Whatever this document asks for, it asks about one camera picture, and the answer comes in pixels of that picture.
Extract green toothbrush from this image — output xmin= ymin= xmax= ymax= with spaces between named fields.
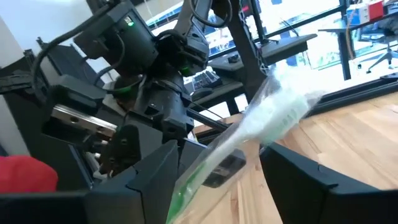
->
xmin=164 ymin=67 xmax=326 ymax=224

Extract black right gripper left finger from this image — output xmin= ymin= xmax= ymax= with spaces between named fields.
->
xmin=0 ymin=139 xmax=180 ymax=224

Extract black desk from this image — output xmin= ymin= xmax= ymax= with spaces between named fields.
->
xmin=186 ymin=70 xmax=249 ymax=116

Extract red soft object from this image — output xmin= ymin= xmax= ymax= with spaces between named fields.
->
xmin=0 ymin=154 xmax=59 ymax=194

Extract red and white box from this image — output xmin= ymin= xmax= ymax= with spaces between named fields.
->
xmin=346 ymin=0 xmax=387 ymax=24

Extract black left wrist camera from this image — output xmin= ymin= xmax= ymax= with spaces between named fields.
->
xmin=73 ymin=1 xmax=160 ymax=77

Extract black keyboard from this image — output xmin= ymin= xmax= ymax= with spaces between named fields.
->
xmin=192 ymin=70 xmax=223 ymax=91

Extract black aluminium rig frame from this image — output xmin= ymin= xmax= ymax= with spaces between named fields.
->
xmin=186 ymin=0 xmax=398 ymax=147

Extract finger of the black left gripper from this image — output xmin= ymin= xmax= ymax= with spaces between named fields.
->
xmin=202 ymin=148 xmax=247 ymax=189
xmin=99 ymin=124 xmax=142 ymax=179

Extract grey office chair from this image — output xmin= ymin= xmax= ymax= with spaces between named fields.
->
xmin=357 ymin=21 xmax=398 ymax=75

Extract black computer mouse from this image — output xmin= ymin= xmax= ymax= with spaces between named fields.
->
xmin=190 ymin=88 xmax=215 ymax=103

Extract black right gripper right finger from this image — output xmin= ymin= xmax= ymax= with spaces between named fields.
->
xmin=260 ymin=143 xmax=398 ymax=224

